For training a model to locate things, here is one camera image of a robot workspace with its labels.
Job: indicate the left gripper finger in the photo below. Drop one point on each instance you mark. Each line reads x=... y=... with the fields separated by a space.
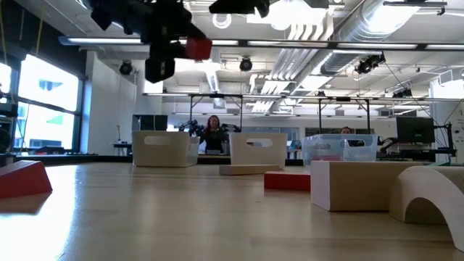
x=192 y=32
x=166 y=50

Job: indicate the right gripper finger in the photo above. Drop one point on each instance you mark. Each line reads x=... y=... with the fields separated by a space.
x=239 y=6

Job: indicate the small red cube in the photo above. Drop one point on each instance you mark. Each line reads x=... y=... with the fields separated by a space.
x=199 y=49

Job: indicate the long wooden plank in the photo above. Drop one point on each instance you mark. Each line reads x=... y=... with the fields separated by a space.
x=250 y=169

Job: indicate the red rectangular block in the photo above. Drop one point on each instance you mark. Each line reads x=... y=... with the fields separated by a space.
x=326 y=158
x=286 y=181

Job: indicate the red wedge block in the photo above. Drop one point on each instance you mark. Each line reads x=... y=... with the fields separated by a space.
x=21 y=181

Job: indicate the wooden rectangular block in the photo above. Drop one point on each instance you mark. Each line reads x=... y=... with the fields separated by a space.
x=351 y=186

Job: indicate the green rectangular block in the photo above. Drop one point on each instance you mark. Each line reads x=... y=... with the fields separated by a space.
x=440 y=164

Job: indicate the wooden arch block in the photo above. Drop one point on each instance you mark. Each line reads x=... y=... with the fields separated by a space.
x=427 y=185

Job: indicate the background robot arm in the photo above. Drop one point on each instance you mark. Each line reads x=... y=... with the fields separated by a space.
x=192 y=127
x=232 y=127

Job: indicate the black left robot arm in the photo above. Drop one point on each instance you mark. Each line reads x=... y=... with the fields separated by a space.
x=116 y=11

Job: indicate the black ceiling spotlight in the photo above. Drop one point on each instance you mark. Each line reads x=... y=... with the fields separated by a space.
x=245 y=64
x=125 y=68

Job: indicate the black beam with light strips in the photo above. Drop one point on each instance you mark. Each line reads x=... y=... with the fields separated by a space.
x=290 y=44

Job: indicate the black monitor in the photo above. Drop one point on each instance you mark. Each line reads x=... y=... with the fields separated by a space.
x=415 y=129
x=150 y=122

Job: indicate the person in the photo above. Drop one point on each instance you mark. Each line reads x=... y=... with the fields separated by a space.
x=346 y=130
x=214 y=139

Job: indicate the grey plastic bin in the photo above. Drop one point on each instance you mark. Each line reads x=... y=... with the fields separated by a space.
x=163 y=156

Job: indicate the white plastic bin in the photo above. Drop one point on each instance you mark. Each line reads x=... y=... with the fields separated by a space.
x=257 y=157

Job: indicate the black equipment rack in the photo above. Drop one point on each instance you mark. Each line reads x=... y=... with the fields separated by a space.
x=5 y=137

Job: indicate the clear plastic bin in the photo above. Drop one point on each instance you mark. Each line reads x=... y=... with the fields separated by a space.
x=368 y=152

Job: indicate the black stand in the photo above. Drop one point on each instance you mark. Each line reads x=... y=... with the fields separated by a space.
x=449 y=141

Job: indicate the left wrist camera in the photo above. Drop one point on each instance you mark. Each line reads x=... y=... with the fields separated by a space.
x=159 y=70

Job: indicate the black workstation frame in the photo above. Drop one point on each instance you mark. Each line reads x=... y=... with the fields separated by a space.
x=215 y=95
x=342 y=98

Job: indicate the silver ventilation duct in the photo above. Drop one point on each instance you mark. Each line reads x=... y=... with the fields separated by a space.
x=357 y=29

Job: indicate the black ceiling camera rig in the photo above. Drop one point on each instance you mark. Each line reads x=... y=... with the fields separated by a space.
x=368 y=65

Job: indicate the black aluminium table frame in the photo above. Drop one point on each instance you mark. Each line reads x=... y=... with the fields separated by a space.
x=72 y=158

